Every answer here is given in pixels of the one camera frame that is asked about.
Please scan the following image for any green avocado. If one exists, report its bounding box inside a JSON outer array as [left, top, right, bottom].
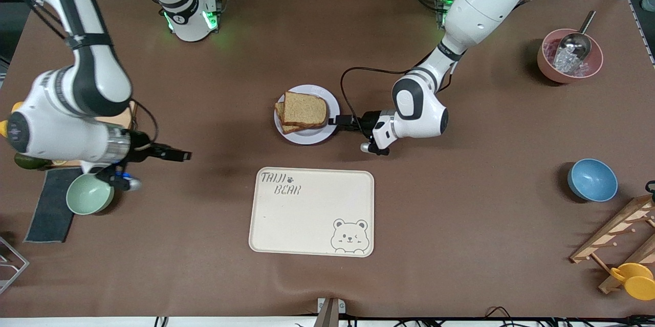
[[14, 153, 52, 170]]

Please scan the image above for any metal scoop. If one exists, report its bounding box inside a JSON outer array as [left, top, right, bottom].
[[552, 10, 597, 73]]

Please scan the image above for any pink bowl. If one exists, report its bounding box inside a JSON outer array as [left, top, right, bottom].
[[537, 29, 604, 83]]

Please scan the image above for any lavender round plate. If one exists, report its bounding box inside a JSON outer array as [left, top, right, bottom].
[[274, 84, 341, 145]]

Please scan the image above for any wooden cutting board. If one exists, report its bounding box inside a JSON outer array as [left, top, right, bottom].
[[51, 100, 138, 167]]

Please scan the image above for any brown bread slice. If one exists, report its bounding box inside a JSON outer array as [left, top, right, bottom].
[[283, 91, 329, 130], [275, 102, 308, 135]]

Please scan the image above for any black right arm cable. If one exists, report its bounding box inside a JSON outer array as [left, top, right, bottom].
[[130, 99, 159, 149]]

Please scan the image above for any wooden peg rack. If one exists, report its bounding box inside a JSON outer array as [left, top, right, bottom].
[[570, 194, 655, 295]]

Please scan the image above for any metal wire rack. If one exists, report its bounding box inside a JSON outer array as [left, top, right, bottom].
[[0, 236, 30, 295]]

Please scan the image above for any yellow cup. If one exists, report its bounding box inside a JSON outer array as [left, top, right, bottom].
[[610, 263, 655, 301]]

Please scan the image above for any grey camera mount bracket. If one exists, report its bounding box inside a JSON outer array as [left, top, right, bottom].
[[313, 297, 346, 327]]

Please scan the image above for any dark grey cloth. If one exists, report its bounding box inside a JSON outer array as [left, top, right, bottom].
[[23, 167, 84, 244]]

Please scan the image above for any blue bowl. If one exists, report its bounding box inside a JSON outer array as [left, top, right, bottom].
[[567, 158, 619, 203]]

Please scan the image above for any cream bear print tray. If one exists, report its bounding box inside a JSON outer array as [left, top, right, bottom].
[[249, 167, 375, 258]]

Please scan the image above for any mint green bowl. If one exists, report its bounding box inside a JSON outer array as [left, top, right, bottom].
[[65, 172, 115, 215]]

